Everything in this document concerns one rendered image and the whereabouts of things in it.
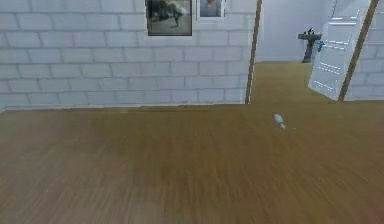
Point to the white marble vase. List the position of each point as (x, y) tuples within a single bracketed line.
[(278, 120)]

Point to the white panelled room door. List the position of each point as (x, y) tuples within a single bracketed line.
[(336, 53)]

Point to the dark framed wall picture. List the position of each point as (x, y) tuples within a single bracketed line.
[(169, 18)]

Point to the white framed wall picture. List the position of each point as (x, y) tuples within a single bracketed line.
[(210, 8)]

